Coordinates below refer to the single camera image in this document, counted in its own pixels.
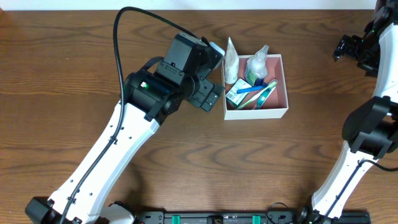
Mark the clear pump bottle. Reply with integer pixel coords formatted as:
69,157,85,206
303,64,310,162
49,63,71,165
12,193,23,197
244,45,269,86

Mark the white lotion tube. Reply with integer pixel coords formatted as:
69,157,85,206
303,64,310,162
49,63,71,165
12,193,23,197
224,37,239,85

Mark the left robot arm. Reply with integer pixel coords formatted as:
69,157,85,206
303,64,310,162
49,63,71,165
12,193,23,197
25,32,225,223

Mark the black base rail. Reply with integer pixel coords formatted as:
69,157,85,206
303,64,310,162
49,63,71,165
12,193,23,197
136,210,373,224

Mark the blue disposable razor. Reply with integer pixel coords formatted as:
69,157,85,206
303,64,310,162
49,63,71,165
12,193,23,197
236,83,268,94

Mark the green white toothbrush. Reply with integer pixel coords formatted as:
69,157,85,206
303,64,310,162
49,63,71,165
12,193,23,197
237,80,278,110

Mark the green white soap box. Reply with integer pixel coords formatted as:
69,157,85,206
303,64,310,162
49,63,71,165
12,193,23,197
225,78,254,108

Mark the white box pink interior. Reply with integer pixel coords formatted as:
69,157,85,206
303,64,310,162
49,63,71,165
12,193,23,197
221,54,289,120

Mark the red green toothpaste tube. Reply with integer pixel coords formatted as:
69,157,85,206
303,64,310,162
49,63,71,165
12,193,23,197
253,87,275,110

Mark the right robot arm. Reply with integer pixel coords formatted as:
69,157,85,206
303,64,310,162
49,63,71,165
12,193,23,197
295,0,397,223

